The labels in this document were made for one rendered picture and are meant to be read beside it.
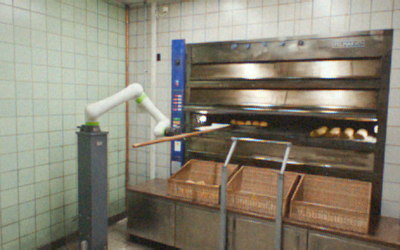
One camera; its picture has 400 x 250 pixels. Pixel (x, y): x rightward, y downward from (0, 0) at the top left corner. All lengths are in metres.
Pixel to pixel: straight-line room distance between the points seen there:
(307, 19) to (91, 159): 2.26
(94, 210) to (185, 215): 0.82
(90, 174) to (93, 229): 0.50
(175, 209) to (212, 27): 1.86
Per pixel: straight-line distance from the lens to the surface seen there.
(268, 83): 3.17
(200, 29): 3.54
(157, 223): 3.32
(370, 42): 3.07
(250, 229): 2.85
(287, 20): 3.20
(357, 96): 3.04
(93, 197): 3.06
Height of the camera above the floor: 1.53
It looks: 5 degrees down
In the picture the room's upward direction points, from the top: 1 degrees clockwise
